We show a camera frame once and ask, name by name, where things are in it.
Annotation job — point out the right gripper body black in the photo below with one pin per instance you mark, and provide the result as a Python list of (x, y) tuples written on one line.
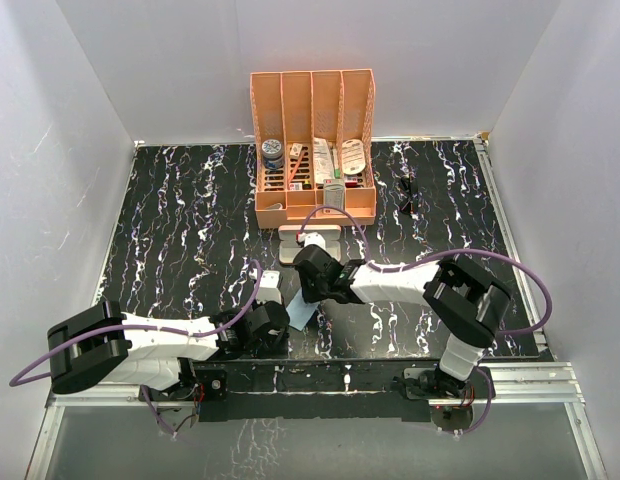
[(314, 291)]

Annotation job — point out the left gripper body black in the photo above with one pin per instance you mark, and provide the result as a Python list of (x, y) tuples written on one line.
[(251, 347)]

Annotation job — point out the blue cleaning cloth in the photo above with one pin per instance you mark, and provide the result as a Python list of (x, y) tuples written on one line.
[(300, 312)]

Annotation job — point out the pink glasses case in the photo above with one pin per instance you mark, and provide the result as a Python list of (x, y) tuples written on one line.
[(291, 242)]

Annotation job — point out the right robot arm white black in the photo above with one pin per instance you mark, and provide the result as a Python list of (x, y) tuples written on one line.
[(468, 299)]

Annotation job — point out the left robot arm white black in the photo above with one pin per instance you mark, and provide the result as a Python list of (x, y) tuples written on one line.
[(118, 347)]

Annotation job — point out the black sunglasses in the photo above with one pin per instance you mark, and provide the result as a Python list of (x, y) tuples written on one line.
[(410, 191)]

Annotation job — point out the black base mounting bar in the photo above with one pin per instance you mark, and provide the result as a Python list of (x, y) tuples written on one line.
[(219, 391)]

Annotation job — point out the grey white small box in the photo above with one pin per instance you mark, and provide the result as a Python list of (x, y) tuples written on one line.
[(333, 196)]

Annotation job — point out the red pencil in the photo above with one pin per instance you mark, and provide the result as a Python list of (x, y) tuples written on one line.
[(297, 165)]

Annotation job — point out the white tube package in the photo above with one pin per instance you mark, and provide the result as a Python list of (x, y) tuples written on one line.
[(322, 161)]

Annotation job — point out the oval beige tag package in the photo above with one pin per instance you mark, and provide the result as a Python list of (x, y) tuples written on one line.
[(353, 157)]

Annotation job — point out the small white card box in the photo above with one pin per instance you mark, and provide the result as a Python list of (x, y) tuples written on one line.
[(295, 150)]

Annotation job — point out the blue white round tin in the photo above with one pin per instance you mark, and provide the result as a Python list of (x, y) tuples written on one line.
[(272, 151)]

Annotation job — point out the orange desk organizer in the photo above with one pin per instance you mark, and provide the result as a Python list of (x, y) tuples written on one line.
[(295, 107)]

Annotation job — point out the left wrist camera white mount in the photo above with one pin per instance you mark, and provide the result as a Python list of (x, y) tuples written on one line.
[(269, 288)]

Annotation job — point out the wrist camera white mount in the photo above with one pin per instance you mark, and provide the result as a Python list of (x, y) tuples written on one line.
[(313, 238), (269, 288)]

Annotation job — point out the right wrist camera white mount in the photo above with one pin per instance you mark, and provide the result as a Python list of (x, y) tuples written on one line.
[(313, 238)]

